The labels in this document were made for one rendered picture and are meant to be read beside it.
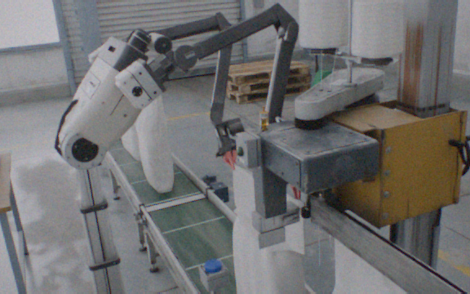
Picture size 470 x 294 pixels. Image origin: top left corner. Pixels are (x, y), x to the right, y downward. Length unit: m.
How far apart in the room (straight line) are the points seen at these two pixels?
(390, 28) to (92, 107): 1.01
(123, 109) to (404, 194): 0.98
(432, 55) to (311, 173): 0.56
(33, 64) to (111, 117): 7.08
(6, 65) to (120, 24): 1.98
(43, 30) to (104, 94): 7.03
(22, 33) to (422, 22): 7.70
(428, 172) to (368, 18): 0.51
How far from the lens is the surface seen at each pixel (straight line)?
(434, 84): 1.58
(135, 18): 8.89
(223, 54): 2.16
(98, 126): 1.79
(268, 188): 1.43
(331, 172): 1.25
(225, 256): 2.59
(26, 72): 8.81
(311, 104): 1.37
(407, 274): 1.25
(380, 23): 1.37
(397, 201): 1.52
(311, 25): 1.57
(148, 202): 3.28
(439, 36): 1.56
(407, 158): 1.49
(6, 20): 8.71
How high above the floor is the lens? 1.76
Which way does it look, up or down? 20 degrees down
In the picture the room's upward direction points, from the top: 4 degrees counter-clockwise
